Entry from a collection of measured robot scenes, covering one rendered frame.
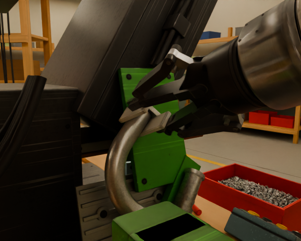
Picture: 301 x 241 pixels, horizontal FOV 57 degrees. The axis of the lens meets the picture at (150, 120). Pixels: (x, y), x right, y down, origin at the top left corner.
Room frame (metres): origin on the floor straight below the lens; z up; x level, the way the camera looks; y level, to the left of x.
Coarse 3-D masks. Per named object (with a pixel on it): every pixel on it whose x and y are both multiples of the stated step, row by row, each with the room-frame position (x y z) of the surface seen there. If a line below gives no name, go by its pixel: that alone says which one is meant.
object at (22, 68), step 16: (48, 0) 3.28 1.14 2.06; (0, 16) 2.79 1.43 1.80; (48, 16) 3.26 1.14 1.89; (0, 32) 2.79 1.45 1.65; (48, 32) 3.23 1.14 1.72; (48, 48) 3.23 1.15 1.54; (0, 64) 2.93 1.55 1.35; (16, 64) 2.92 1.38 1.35; (32, 64) 2.86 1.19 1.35; (0, 80) 2.91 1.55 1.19; (16, 80) 2.91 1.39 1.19
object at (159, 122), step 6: (162, 114) 0.42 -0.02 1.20; (168, 114) 0.41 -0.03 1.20; (150, 120) 0.44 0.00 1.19; (156, 120) 0.42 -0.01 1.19; (162, 120) 0.40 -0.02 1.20; (150, 126) 0.42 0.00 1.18; (156, 126) 0.40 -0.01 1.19; (162, 126) 0.39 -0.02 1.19; (144, 132) 0.42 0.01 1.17; (150, 132) 0.42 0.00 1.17
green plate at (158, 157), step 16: (128, 80) 0.48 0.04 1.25; (128, 96) 0.47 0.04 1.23; (160, 112) 0.50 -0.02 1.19; (144, 144) 0.46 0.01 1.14; (160, 144) 0.48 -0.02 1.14; (176, 144) 0.50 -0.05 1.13; (128, 160) 0.48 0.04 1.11; (144, 160) 0.45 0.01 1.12; (160, 160) 0.47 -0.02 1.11; (176, 160) 0.49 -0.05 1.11; (144, 176) 0.44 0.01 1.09; (160, 176) 0.46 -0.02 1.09
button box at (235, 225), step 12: (240, 216) 0.58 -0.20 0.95; (252, 216) 0.56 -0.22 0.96; (228, 228) 0.58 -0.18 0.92; (240, 228) 0.56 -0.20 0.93; (252, 228) 0.55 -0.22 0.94; (264, 228) 0.53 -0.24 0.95; (276, 228) 0.52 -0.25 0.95; (240, 240) 0.55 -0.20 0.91; (252, 240) 0.53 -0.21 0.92; (264, 240) 0.52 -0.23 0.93; (276, 240) 0.50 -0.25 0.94; (288, 240) 0.49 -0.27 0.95; (300, 240) 0.49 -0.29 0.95
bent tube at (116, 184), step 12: (132, 120) 0.42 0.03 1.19; (144, 120) 0.43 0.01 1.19; (120, 132) 0.41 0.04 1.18; (132, 132) 0.41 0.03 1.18; (120, 144) 0.40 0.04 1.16; (132, 144) 0.41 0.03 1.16; (108, 156) 0.39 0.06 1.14; (120, 156) 0.39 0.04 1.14; (108, 168) 0.38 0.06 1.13; (120, 168) 0.38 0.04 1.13; (108, 180) 0.38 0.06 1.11; (120, 180) 0.38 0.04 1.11; (108, 192) 0.38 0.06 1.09; (120, 192) 0.37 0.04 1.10; (120, 204) 0.37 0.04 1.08; (132, 204) 0.38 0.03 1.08
